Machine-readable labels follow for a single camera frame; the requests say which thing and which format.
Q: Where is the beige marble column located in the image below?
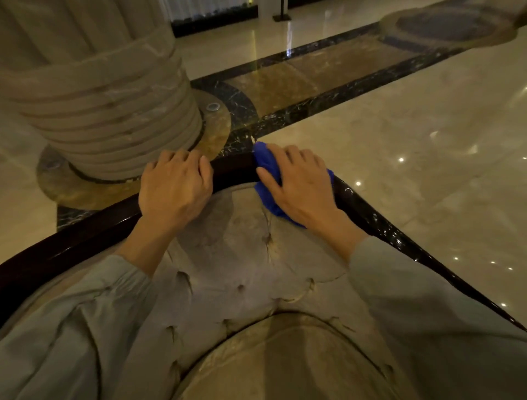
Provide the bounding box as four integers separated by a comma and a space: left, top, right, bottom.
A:
0, 0, 205, 182

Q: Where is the person's left hand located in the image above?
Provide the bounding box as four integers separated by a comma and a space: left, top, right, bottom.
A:
138, 149, 214, 232

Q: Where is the person's left forearm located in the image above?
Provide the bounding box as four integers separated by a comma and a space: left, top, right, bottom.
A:
0, 215, 189, 400

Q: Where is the person's right hand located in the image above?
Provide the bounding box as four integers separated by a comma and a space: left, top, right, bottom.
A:
256, 143, 339, 228

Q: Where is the blue cleaning cloth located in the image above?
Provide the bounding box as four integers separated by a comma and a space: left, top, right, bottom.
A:
252, 141, 335, 228

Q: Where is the person's right forearm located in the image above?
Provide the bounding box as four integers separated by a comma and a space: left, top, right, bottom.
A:
307, 208, 527, 400

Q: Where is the tufted chair with dark frame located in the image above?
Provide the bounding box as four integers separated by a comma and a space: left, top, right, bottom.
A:
0, 152, 527, 400

